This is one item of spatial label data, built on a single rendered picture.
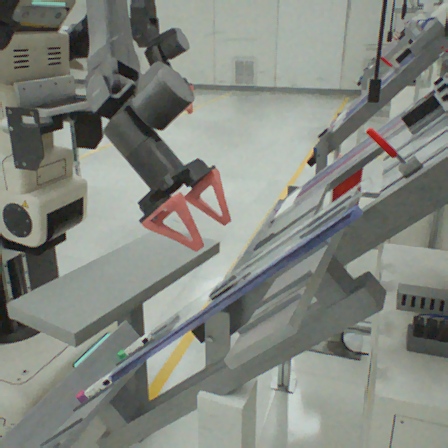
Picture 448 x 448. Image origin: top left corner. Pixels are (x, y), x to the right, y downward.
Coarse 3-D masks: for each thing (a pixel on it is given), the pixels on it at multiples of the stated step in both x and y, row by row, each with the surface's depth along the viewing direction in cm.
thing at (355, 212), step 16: (352, 208) 49; (336, 224) 50; (304, 240) 53; (320, 240) 52; (288, 256) 54; (256, 272) 57; (272, 272) 55; (240, 288) 57; (224, 304) 59; (192, 320) 61; (176, 336) 63; (144, 352) 66; (128, 368) 68; (80, 400) 74
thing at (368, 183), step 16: (368, 176) 59; (352, 192) 59; (336, 208) 61; (304, 224) 63; (288, 240) 64; (256, 256) 68; (272, 256) 66; (240, 272) 69; (224, 288) 71; (192, 304) 74; (176, 320) 76
